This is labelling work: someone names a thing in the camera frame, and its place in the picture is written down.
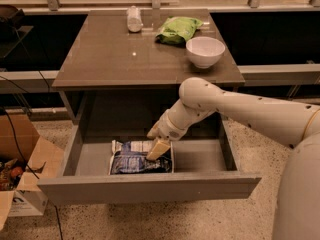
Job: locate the clear plastic bottle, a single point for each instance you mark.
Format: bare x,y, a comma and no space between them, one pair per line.
134,20

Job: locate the grey cabinet with counter top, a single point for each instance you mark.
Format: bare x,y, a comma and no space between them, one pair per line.
105,54

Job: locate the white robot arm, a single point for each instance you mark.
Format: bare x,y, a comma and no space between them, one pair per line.
292,124

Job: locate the blue chip bag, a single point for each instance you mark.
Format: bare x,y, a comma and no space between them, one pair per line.
130,158

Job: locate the white ceramic bowl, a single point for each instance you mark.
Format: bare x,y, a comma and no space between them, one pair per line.
204,52

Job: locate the black device on shelf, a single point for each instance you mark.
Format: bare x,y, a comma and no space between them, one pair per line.
12,30

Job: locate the green chip bag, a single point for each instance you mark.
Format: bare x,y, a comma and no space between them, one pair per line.
177,30

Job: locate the brown cardboard box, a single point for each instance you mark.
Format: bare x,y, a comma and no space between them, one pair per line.
26,157

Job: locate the open grey top drawer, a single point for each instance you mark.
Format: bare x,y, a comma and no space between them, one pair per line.
205,163

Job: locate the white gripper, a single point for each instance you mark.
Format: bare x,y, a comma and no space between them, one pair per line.
165,128

